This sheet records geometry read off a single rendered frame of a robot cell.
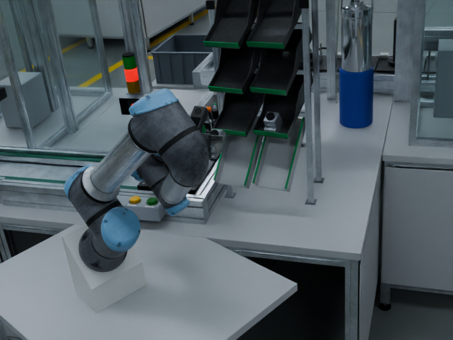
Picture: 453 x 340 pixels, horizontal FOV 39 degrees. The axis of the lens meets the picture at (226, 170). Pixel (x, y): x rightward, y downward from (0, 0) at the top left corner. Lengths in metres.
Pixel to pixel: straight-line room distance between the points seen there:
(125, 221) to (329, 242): 0.76
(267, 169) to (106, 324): 0.80
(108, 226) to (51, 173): 1.05
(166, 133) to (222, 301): 0.68
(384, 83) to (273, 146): 1.21
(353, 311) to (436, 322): 0.96
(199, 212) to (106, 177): 0.67
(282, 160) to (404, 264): 1.02
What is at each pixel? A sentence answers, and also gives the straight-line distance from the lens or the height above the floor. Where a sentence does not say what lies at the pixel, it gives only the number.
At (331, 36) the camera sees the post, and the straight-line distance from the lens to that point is 3.28.
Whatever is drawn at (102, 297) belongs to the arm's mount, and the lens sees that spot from 2.04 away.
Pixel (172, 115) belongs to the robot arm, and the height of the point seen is 1.55.
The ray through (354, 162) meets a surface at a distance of 2.75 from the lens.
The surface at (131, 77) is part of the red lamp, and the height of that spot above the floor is 1.33.
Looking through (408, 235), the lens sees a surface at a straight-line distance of 3.01.
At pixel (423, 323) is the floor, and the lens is 3.25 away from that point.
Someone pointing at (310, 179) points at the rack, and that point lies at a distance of 2.41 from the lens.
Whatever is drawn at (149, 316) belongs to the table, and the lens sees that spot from 2.00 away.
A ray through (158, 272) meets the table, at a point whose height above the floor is 0.86.
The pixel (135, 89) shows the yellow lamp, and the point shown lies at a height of 1.28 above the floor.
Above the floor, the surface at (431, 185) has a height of 0.73.
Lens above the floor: 2.14
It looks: 28 degrees down
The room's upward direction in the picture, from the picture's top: 6 degrees counter-clockwise
